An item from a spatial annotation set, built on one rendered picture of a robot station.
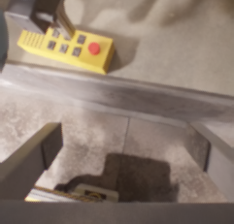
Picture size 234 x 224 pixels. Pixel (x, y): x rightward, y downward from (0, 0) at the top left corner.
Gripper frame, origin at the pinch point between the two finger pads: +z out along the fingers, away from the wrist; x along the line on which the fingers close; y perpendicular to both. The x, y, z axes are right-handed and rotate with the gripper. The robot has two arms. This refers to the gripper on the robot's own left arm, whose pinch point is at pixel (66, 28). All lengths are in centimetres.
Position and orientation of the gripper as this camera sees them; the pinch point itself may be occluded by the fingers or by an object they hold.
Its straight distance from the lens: 44.4
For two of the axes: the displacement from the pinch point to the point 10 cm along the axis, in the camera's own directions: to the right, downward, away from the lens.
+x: 3.3, -9.4, 0.9
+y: 9.4, 3.1, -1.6
